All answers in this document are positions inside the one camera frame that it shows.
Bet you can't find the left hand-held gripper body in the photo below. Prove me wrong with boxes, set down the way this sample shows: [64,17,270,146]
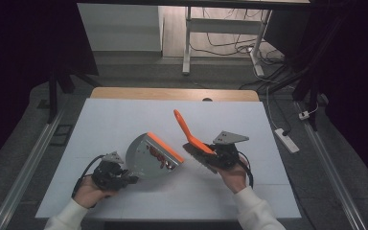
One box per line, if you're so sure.
[90,150,129,192]

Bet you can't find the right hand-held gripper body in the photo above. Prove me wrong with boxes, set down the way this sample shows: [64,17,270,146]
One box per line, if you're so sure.
[208,129,250,171]

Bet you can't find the grey dustpan with orange edge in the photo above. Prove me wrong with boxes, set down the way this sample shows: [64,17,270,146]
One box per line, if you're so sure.
[125,131,186,180]

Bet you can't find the brush with orange handle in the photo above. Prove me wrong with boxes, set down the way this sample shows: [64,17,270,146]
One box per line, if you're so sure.
[172,108,219,175]

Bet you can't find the person's right hand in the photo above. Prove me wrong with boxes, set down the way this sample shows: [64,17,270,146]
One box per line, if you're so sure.
[218,155,254,196]

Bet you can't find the person's left hand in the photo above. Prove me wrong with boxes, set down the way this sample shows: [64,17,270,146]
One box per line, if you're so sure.
[72,174,120,209]

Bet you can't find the white table cover sheet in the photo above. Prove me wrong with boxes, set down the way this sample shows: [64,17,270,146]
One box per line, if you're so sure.
[34,97,303,221]

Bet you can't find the white power strip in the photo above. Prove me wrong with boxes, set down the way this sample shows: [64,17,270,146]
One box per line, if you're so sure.
[273,127,301,154]

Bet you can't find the wooden table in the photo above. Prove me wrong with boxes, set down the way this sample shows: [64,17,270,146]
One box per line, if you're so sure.
[89,86,261,103]

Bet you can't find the black stand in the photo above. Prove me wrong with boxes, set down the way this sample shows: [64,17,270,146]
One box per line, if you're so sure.
[267,61,321,132]
[45,61,102,125]

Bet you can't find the white cabinet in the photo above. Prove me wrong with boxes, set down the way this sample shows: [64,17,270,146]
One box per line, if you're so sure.
[78,3,163,53]

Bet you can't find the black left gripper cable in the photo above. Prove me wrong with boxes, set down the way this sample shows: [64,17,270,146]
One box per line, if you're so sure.
[71,154,105,199]

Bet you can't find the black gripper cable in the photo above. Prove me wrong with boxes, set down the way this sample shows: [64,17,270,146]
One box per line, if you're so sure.
[237,150,255,190]
[71,154,105,199]

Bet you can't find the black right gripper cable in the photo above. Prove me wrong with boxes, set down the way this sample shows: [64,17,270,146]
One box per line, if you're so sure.
[237,150,255,190]

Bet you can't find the metal floor rail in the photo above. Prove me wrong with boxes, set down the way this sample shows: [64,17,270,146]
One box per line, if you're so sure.
[294,101,367,230]
[0,107,66,230]

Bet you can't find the tangle of floor cables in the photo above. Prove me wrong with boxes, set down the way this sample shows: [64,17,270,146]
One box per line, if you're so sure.
[189,9,286,91]

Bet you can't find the white desk frame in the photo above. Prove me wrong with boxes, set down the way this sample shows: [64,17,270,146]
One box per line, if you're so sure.
[181,6,273,78]

